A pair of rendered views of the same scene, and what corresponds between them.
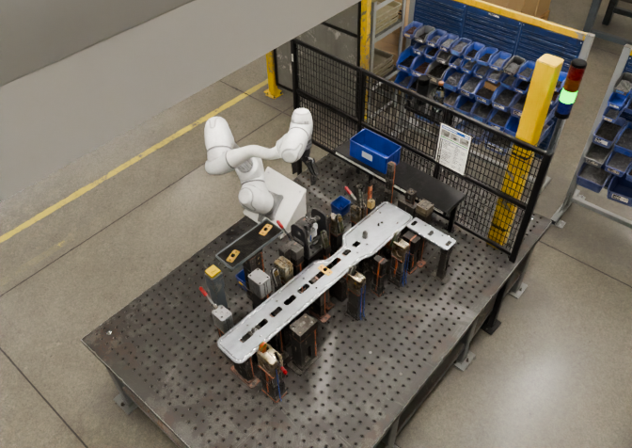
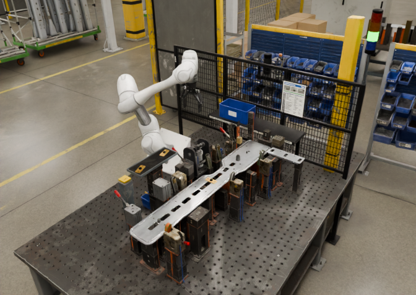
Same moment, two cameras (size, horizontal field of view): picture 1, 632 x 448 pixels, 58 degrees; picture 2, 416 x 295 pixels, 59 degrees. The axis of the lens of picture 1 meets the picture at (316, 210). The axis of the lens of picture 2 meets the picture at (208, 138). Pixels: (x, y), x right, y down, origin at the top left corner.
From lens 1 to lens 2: 0.89 m
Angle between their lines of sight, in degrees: 15
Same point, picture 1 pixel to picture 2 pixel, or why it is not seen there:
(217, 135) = (127, 83)
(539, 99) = (351, 46)
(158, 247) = (78, 204)
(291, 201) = (179, 148)
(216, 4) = not seen: outside the picture
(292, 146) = (185, 68)
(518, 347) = (356, 252)
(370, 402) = (257, 277)
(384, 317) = (258, 219)
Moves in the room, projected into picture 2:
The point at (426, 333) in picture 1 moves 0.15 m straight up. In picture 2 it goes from (292, 227) to (294, 211)
